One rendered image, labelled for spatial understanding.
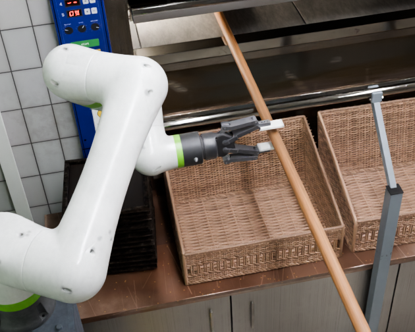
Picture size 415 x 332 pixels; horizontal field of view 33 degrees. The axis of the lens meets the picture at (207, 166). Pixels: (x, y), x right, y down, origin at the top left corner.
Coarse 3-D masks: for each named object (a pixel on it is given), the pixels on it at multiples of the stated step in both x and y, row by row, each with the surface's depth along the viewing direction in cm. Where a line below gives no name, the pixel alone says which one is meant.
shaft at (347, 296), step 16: (224, 16) 244; (224, 32) 237; (240, 64) 221; (256, 96) 207; (272, 144) 193; (288, 160) 185; (288, 176) 182; (304, 192) 176; (304, 208) 172; (320, 224) 167; (320, 240) 163; (336, 256) 160; (336, 272) 156; (336, 288) 155; (352, 304) 149; (352, 320) 147
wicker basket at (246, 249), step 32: (288, 128) 259; (256, 160) 262; (320, 160) 246; (192, 192) 262; (224, 192) 265; (256, 192) 266; (288, 192) 265; (320, 192) 251; (192, 224) 254; (224, 224) 254; (256, 224) 253; (288, 224) 252; (192, 256) 225; (224, 256) 228; (256, 256) 232; (288, 256) 236; (320, 256) 238
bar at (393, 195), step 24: (336, 96) 211; (360, 96) 212; (168, 120) 206; (192, 120) 206; (216, 120) 207; (384, 144) 213; (384, 168) 214; (384, 216) 218; (384, 240) 223; (384, 264) 231; (384, 288) 240
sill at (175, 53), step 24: (312, 24) 242; (336, 24) 241; (360, 24) 241; (384, 24) 242; (408, 24) 244; (144, 48) 236; (168, 48) 235; (192, 48) 234; (216, 48) 235; (240, 48) 237; (264, 48) 239
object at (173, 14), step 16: (128, 0) 218; (144, 0) 217; (160, 0) 215; (176, 0) 214; (256, 0) 210; (272, 0) 211; (288, 0) 212; (144, 16) 206; (160, 16) 207; (176, 16) 208
